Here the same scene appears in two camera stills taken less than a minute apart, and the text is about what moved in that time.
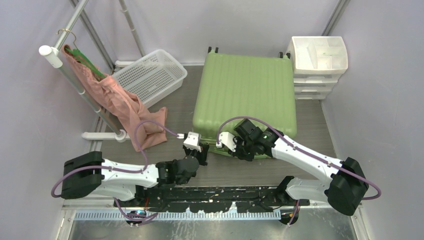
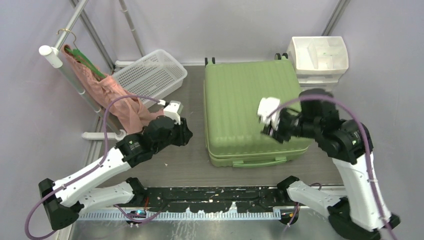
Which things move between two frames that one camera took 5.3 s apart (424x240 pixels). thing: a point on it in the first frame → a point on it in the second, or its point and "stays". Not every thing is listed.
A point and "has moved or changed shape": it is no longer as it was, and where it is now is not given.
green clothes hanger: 82,59 stays
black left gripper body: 200,155 → 178,136
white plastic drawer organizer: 318,62 stays
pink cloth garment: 145,122 stays
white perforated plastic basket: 152,76 stays
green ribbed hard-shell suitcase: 231,87 has moved or changed shape
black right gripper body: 244,149 → 289,122
